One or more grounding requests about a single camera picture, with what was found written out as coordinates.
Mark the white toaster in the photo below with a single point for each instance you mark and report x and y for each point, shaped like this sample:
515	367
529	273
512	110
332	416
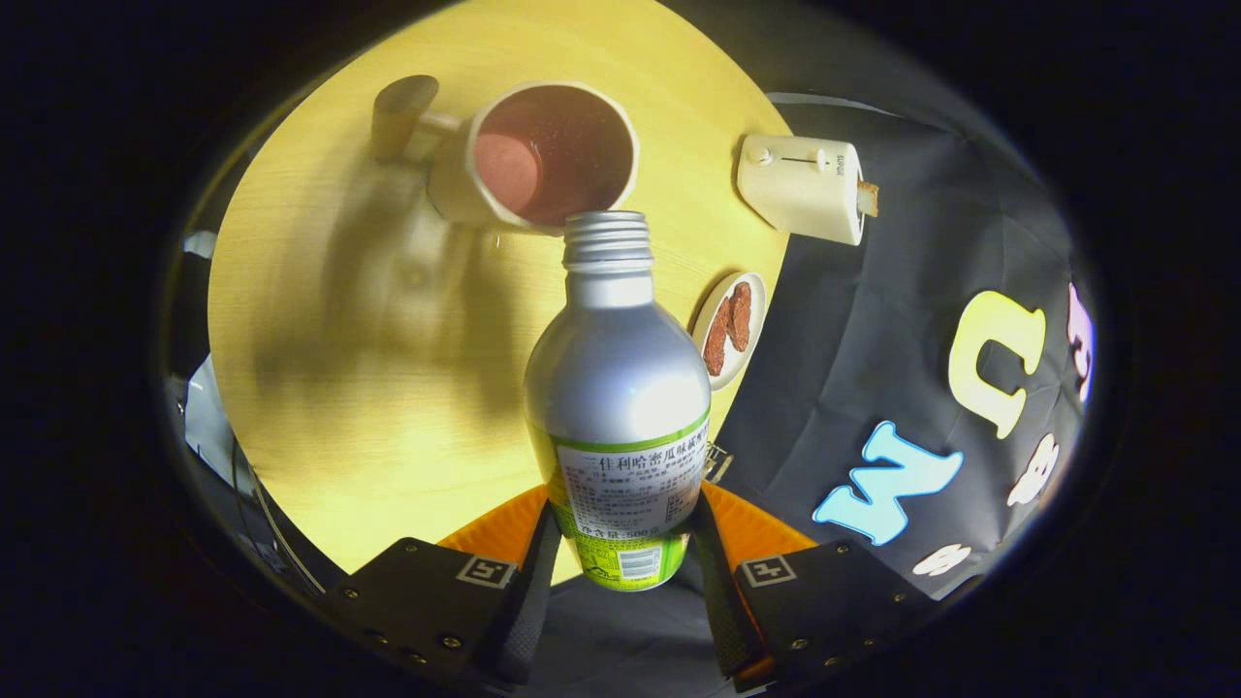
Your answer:
800	194

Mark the round white plate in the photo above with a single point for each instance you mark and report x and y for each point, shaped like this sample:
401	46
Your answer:
754	354

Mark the toast slice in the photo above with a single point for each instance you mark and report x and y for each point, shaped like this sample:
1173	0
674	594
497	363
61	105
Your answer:
869	199

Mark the silver juice bottle green label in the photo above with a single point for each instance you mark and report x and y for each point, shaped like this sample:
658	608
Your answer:
620	378

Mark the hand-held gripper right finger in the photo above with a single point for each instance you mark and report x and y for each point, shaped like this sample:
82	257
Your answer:
722	601

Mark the brown sausage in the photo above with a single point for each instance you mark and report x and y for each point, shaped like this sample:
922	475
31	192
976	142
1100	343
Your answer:
741	315
717	349

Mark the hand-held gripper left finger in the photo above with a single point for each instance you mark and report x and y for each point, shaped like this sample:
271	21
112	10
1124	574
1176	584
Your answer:
528	601

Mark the wooden table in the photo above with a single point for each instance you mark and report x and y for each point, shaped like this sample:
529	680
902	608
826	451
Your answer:
407	436

